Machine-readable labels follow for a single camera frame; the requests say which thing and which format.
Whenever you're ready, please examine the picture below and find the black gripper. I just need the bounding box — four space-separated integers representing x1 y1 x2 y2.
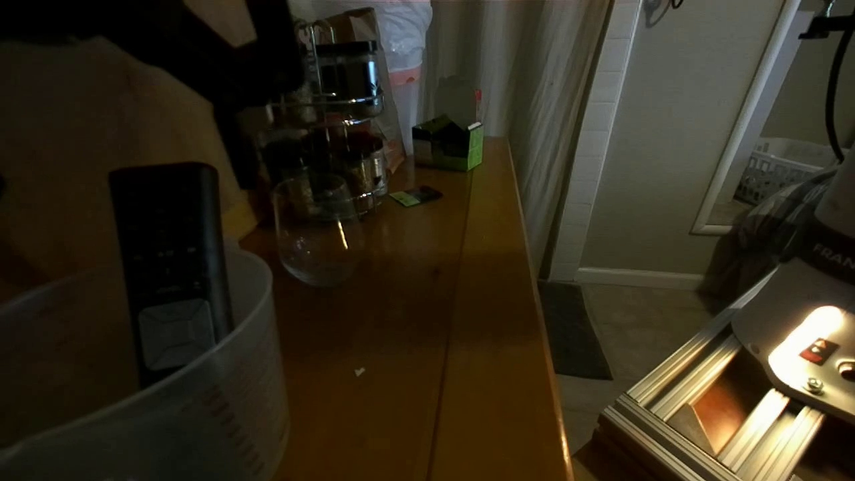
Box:
172 0 309 195

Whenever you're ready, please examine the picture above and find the black remote control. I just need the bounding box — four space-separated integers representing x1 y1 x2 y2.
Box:
107 159 238 389

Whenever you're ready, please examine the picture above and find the round clear glass jar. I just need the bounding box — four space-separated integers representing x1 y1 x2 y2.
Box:
269 170 368 290

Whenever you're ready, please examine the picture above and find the glass jars cluster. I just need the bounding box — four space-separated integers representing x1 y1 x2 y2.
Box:
260 38 396 222

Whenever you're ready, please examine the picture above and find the small green card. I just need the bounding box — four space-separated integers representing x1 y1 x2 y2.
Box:
388 182 447 211

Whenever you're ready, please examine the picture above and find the white bin with bag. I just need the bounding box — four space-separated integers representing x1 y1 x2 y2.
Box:
371 0 439 154

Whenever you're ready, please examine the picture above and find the green cardboard box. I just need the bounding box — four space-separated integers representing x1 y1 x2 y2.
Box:
409 112 488 172

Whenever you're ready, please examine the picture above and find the wooden dresser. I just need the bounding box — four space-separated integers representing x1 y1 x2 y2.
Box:
238 130 578 481

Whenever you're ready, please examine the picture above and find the clear plastic measuring jug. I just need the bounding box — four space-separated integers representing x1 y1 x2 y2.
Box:
0 245 293 481

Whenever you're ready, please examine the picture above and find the dark floor mat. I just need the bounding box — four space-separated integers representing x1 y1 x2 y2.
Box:
536 279 614 384

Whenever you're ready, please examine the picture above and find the dark clothes pile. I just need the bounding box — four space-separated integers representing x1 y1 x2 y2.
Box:
697 170 841 314

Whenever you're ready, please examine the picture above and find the white laundry basket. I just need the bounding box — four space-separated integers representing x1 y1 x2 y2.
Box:
731 136 850 211

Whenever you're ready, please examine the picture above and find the white door frame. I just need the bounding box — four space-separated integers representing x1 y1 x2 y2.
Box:
546 0 646 287

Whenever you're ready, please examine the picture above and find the aluminium profile mounting frame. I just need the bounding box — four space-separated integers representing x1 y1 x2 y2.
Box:
592 265 855 481

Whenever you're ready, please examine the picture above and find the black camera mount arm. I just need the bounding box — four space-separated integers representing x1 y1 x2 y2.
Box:
797 0 855 43

